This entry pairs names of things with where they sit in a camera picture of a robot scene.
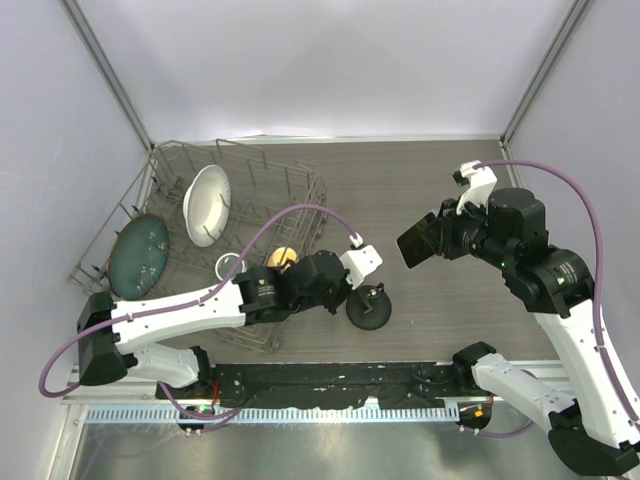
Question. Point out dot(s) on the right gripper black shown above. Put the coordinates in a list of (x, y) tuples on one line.
[(447, 225)]

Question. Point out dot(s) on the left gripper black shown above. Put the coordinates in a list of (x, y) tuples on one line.
[(347, 289)]

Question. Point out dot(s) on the black phone stand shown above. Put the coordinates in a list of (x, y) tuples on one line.
[(369, 307)]

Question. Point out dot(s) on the black smartphone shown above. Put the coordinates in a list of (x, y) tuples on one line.
[(420, 241)]

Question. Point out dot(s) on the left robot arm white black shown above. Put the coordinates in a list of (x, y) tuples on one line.
[(122, 338)]

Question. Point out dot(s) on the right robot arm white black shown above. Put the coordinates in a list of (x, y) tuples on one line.
[(594, 430)]

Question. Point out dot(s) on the yellow cup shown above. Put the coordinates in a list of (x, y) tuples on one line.
[(282, 258)]

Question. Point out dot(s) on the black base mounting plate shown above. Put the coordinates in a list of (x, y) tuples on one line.
[(332, 386)]

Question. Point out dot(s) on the dark grey mug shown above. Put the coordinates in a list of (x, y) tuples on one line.
[(229, 265)]

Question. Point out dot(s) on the white plate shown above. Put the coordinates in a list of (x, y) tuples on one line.
[(206, 206)]

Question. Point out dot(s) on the teal plate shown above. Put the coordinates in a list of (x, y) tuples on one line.
[(138, 257)]

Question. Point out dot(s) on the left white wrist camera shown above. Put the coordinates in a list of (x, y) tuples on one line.
[(360, 261)]

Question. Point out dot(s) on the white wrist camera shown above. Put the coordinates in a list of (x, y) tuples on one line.
[(360, 261), (479, 182)]

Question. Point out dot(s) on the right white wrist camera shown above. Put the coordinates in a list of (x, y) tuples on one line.
[(479, 182)]

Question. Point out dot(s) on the grey wire dish rack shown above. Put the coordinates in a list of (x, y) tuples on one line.
[(270, 208)]

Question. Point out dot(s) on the white slotted cable duct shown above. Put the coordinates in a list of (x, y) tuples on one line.
[(369, 413)]

